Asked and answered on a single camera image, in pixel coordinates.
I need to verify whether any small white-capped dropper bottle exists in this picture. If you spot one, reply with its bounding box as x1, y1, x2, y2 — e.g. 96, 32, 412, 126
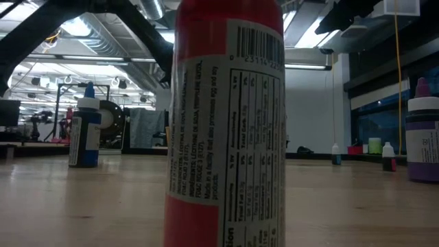
331, 143, 342, 166
381, 141, 398, 173

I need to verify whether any purple food coloring bottle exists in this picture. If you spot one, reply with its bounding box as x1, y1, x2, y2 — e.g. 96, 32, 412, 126
405, 77, 439, 183

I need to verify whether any red food coloring bottle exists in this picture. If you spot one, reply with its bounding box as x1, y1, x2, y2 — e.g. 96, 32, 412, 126
163, 0, 287, 247

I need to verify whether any blue food coloring bottle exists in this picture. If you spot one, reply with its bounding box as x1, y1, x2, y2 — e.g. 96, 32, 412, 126
68, 81, 103, 169

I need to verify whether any white ceiling vent box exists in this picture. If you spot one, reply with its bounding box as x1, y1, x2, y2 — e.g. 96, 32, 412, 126
372, 0, 421, 19

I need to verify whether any long ceiling light bar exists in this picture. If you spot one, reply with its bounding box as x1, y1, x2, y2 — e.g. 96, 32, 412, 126
25, 53, 158, 67
284, 62, 333, 72

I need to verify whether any dark glass window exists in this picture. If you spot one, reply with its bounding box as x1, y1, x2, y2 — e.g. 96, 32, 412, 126
351, 89, 411, 154

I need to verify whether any light green tub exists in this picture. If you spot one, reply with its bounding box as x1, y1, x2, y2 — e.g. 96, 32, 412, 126
368, 137, 383, 155

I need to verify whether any grey cloth cover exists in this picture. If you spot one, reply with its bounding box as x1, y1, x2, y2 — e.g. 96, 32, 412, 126
129, 107, 168, 150

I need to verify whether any red equipment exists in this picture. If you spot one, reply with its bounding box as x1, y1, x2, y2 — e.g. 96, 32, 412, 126
58, 106, 75, 144

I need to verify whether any wooden workbench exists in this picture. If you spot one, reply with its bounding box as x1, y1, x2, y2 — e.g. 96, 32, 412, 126
0, 140, 71, 160

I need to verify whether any black monitor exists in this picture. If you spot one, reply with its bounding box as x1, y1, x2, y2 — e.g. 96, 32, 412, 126
0, 99, 21, 128

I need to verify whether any round silver ventilation duct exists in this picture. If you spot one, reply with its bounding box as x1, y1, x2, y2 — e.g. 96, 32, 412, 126
139, 0, 166, 21

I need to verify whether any large silver ceiling duct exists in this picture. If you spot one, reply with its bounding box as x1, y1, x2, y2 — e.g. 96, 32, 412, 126
58, 12, 131, 58

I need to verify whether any black metal rack frame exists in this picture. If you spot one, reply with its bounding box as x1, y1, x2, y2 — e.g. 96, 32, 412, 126
54, 82, 111, 138

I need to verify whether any black ceiling cord reel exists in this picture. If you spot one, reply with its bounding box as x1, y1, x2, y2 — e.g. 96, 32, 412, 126
40, 32, 62, 45

